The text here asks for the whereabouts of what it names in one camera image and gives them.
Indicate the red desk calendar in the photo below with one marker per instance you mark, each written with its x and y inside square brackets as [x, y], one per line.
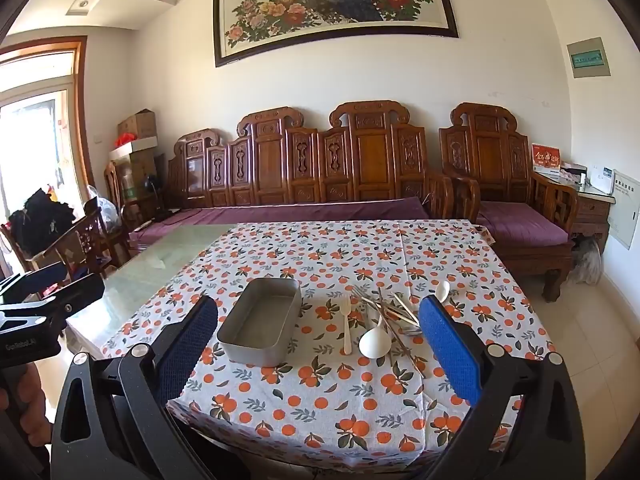
[546, 159]

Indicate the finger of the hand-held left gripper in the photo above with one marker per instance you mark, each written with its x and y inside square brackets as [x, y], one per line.
[45, 281]
[75, 295]

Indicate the person's left hand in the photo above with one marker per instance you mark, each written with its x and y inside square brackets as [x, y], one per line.
[41, 410]

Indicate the large white spoon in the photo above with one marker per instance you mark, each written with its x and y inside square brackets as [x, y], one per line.
[375, 342]

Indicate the wooden dining chair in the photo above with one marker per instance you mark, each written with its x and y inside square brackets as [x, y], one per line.
[75, 245]
[120, 195]

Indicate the carved wooden sofa bench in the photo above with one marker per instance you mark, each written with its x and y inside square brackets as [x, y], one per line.
[310, 160]

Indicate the orange print tablecloth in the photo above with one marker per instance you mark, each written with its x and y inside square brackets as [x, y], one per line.
[320, 410]

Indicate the metal fork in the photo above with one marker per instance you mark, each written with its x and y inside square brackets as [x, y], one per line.
[361, 296]

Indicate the small white spoon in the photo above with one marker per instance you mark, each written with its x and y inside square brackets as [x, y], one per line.
[442, 291]

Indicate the white wall panel door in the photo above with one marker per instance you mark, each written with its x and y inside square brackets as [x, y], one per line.
[624, 210]

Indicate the carved wooden armchair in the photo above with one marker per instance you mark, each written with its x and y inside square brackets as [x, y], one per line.
[495, 160]

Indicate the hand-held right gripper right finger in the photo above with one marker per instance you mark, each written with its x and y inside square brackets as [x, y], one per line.
[445, 355]

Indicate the clear plastic bag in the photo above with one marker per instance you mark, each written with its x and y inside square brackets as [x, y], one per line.
[106, 210]
[587, 262]

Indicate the wooden door frame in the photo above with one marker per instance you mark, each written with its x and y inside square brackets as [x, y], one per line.
[82, 110]

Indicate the rectangular metal tray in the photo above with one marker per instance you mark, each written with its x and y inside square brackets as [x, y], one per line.
[260, 325]

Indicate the square purple seat cushion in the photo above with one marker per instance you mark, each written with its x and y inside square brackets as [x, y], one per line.
[520, 222]

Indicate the brown cardboard box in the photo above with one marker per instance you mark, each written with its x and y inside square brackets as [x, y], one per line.
[139, 124]

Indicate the stacked cardboard boxes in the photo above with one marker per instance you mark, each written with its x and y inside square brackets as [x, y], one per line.
[135, 160]

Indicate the grey wall panel box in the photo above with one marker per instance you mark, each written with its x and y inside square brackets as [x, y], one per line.
[589, 57]

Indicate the framed peacock painting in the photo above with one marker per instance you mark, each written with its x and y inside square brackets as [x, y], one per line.
[335, 5]

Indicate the cream plastic fork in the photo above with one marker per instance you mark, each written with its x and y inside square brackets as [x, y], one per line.
[346, 325]

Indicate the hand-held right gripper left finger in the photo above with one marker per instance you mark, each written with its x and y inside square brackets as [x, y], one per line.
[192, 340]

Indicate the pile of black clothes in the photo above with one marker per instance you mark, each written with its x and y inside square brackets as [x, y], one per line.
[40, 220]

